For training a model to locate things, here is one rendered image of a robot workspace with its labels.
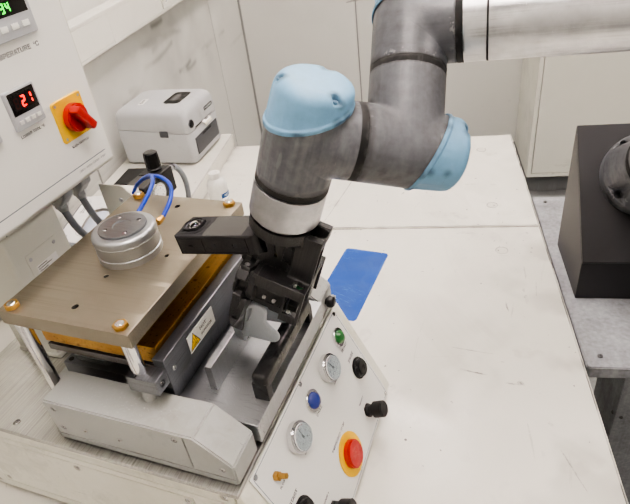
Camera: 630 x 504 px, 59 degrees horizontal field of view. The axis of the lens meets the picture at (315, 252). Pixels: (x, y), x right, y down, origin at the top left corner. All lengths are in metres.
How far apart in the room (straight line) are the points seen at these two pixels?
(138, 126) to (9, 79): 0.97
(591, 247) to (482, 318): 0.23
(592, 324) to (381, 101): 0.70
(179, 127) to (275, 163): 1.15
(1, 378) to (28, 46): 0.46
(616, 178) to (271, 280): 0.70
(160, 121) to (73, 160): 0.86
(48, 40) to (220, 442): 0.53
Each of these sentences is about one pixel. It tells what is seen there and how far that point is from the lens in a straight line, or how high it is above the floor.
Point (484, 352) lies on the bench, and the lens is 1.03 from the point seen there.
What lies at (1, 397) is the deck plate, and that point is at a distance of 0.90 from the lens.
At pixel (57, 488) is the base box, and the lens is 0.93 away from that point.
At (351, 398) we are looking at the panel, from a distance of 0.86.
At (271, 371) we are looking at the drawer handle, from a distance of 0.67.
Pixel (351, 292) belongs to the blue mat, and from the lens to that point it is 1.15.
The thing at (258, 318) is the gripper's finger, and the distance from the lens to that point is 0.67.
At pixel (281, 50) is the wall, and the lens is 3.16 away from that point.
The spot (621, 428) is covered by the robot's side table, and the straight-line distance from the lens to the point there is 1.53.
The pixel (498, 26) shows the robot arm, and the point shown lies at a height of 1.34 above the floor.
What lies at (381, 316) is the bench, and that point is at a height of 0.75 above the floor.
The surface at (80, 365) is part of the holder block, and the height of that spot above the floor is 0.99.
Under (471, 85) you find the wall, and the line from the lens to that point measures 3.17.
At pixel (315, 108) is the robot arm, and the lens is 0.48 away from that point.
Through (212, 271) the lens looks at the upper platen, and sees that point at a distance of 0.75.
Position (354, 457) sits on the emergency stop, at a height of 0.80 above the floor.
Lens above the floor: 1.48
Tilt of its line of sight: 35 degrees down
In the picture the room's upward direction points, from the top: 8 degrees counter-clockwise
